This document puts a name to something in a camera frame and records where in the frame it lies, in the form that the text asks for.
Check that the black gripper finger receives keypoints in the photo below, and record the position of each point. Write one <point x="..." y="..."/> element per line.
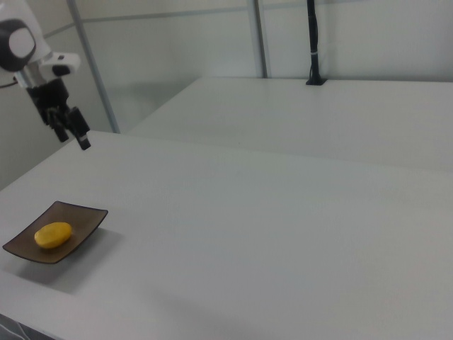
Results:
<point x="61" y="132"/>
<point x="82" y="129"/>

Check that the brown square ceramic plate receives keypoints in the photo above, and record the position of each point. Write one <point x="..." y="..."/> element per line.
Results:
<point x="78" y="223"/>

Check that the grey metal frame post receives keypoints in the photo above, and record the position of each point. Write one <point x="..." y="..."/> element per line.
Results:
<point x="95" y="71"/>
<point x="262" y="39"/>

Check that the black camera pole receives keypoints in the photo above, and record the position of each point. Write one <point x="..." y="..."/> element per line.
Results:
<point x="314" y="46"/>

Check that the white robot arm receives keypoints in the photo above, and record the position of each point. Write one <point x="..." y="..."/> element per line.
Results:
<point x="21" y="42"/>

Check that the yellow lemon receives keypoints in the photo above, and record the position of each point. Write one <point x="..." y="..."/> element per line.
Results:
<point x="53" y="235"/>

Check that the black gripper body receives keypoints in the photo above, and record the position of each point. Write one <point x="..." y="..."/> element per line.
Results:
<point x="49" y="101"/>

